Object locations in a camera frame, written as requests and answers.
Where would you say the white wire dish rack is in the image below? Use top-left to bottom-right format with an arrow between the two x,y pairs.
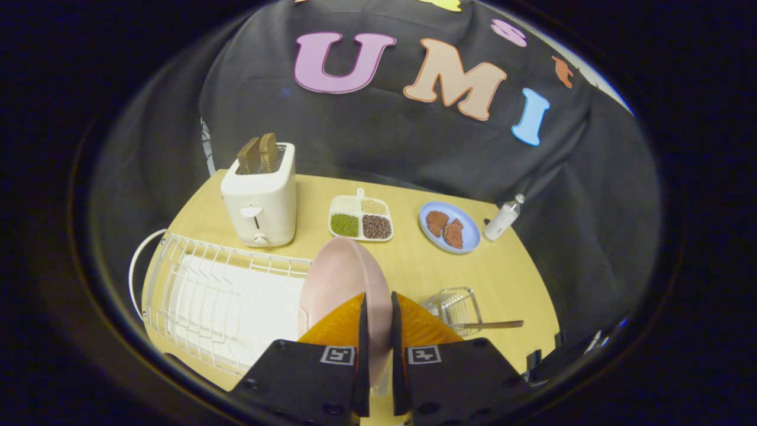
128,229 -> 314,377

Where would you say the wooden spoon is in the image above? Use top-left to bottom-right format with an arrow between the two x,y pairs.
452,320 -> 525,331

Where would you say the wire basket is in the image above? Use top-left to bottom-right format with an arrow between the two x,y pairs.
421,287 -> 483,338

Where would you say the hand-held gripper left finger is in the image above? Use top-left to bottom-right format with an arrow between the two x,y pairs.
229,293 -> 371,426

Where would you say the pink plate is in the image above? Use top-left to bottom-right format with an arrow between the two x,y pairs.
297,237 -> 393,388

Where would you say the brown toast slice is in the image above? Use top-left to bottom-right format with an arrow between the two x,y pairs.
259,133 -> 279,173
237,137 -> 261,175

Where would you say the black backdrop cloth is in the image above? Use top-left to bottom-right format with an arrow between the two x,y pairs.
89,0 -> 662,344

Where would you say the white divided grain tray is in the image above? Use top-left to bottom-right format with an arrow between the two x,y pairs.
328,188 -> 394,243

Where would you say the blue plate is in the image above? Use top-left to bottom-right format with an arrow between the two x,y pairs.
419,201 -> 481,254

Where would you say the brown meat piece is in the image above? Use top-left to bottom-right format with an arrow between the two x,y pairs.
425,211 -> 450,238
442,218 -> 464,250

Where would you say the white toaster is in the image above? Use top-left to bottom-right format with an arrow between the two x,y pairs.
221,142 -> 297,248

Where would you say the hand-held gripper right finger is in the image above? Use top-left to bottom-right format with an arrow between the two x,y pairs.
390,292 -> 533,426

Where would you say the small white bottle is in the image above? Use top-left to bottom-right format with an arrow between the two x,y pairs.
484,193 -> 526,241

